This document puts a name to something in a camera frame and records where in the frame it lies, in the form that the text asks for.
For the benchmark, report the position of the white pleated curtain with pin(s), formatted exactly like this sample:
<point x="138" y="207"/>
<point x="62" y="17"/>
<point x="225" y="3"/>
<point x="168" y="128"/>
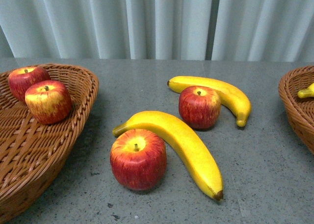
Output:
<point x="236" y="30"/>

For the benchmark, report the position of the rear red apple in basket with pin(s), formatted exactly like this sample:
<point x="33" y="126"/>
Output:
<point x="21" y="79"/>

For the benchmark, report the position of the small red apple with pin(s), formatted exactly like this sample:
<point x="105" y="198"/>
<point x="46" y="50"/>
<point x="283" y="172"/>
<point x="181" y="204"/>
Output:
<point x="199" y="106"/>

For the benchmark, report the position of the large yellow banana front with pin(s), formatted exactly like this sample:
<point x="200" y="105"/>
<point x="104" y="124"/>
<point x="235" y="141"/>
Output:
<point x="186" y="143"/>

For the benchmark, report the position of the large red apple front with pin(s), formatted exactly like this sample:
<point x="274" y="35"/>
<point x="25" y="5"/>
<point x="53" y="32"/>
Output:
<point x="138" y="159"/>

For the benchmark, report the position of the right brown wicker basket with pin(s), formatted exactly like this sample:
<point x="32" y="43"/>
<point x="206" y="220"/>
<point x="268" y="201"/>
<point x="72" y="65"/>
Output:
<point x="300" y="112"/>

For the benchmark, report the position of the left brown wicker basket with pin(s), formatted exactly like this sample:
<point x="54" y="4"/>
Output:
<point x="32" y="154"/>

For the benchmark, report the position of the yellow-red apple in basket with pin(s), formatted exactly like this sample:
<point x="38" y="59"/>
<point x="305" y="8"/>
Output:
<point x="48" y="101"/>

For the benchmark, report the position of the brown wicker basket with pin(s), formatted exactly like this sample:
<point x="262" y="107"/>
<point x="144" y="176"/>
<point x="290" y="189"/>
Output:
<point x="300" y="112"/>
<point x="32" y="154"/>

